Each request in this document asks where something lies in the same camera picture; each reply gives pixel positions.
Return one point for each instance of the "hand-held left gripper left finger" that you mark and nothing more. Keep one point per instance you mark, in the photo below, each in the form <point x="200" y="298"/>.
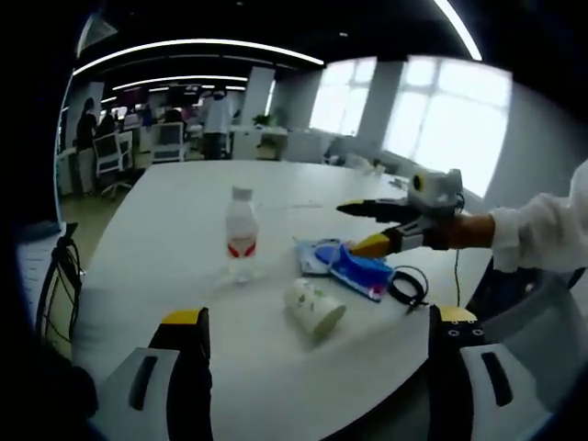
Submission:
<point x="184" y="381"/>

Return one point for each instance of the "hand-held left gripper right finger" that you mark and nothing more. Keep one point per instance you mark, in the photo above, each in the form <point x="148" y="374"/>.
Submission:
<point x="448" y="381"/>

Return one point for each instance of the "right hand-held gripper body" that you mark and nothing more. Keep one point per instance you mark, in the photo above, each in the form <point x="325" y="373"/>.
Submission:
<point x="436" y="197"/>

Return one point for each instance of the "blue tissue pack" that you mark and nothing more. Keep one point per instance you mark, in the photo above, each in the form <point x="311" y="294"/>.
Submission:
<point x="363" y="275"/>

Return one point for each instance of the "clear bag with blue pad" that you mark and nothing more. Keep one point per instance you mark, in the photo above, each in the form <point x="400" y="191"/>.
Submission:
<point x="312" y="257"/>

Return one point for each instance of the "white paper cup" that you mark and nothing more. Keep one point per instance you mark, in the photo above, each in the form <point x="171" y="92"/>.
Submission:
<point x="310" y="308"/>

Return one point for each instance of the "clear plastic water bottle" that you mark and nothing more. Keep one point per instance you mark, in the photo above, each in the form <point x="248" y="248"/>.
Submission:
<point x="241" y="229"/>

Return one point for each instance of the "person's right hand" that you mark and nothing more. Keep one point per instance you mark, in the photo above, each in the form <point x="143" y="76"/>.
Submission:
<point x="471" y="232"/>

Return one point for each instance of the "grey chair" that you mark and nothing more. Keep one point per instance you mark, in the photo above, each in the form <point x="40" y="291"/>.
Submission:
<point x="528" y="312"/>

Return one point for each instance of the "white table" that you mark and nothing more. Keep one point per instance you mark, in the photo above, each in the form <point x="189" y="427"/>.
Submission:
<point x="184" y="239"/>

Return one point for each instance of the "green potted plant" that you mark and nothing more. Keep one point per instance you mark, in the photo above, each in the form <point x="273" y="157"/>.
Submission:
<point x="264" y="120"/>

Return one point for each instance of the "white office chair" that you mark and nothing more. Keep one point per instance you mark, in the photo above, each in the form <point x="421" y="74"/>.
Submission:
<point x="167" y="142"/>
<point x="112" y="154"/>

